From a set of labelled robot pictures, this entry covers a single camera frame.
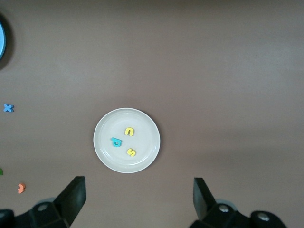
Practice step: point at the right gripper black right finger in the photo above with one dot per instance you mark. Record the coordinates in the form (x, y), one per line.
(209, 213)

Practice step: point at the yellow foam letter s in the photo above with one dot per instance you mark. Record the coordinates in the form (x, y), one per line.
(131, 152)

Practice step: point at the brown table cover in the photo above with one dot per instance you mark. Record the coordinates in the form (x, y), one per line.
(213, 71)

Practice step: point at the blue foam letter x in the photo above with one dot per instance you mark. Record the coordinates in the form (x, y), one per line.
(8, 108)

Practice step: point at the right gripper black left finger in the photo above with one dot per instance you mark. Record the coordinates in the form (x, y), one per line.
(66, 209)

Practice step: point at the teal foam letter p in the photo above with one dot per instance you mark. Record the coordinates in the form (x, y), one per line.
(116, 142)

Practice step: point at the beige round plate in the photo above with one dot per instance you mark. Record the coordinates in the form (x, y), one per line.
(142, 128)

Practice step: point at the yellow foam letter u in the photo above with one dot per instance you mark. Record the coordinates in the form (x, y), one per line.
(129, 131)

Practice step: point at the orange foam letter t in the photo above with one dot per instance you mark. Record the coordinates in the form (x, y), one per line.
(21, 187)

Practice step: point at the blue round plate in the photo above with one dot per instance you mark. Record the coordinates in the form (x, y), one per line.
(2, 35)

